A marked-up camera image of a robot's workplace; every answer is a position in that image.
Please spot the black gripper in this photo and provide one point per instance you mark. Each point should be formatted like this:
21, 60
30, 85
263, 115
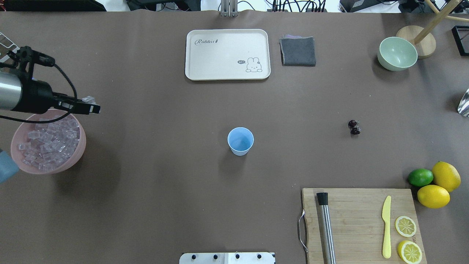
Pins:
36, 96

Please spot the clear ice cube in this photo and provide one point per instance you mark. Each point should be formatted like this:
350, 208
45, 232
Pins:
89, 100

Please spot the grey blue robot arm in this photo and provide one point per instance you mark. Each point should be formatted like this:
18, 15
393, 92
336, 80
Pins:
10, 93

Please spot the pile of clear ice cubes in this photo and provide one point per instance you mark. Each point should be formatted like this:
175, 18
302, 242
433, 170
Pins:
50, 145

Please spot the light blue cup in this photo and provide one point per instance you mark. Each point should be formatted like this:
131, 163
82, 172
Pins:
240, 140

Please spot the pink bowl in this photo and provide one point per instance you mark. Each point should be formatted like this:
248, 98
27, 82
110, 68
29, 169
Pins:
21, 136

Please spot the cream rabbit tray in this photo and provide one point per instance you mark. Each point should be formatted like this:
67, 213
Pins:
227, 54

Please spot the grey folded cloth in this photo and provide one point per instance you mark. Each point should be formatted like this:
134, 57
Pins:
297, 51

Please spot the steel muddler black tip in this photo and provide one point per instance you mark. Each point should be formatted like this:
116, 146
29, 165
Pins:
327, 233

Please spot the dark red cherry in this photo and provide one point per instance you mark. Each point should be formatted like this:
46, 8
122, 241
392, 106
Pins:
353, 123
355, 130

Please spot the wooden cutting board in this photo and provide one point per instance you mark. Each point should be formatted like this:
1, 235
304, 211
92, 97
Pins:
357, 225

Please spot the mint green bowl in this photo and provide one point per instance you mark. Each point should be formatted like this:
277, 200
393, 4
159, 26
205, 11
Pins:
396, 54

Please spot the yellow plastic knife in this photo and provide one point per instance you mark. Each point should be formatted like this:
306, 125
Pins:
386, 215

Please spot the green lime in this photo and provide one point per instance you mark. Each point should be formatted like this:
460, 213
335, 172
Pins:
420, 177

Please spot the lemon half lower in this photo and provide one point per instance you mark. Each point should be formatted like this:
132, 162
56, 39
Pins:
405, 226

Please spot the lemon half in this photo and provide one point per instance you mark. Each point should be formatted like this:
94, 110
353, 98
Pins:
409, 252
405, 226

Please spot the wooden stand with round base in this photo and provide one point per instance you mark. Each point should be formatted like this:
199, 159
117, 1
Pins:
422, 38

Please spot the lemon half upper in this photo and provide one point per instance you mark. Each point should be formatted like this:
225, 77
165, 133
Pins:
409, 252

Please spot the yellow lemon near board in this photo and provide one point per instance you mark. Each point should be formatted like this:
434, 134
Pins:
433, 196

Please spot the yellow lemon outer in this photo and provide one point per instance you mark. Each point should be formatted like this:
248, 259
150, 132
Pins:
445, 175

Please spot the metal scoop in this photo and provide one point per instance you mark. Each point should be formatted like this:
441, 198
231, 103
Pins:
463, 106

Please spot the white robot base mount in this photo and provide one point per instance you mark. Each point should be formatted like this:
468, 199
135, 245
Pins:
228, 258

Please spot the black frame on table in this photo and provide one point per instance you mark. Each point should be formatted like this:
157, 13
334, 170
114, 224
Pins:
461, 37

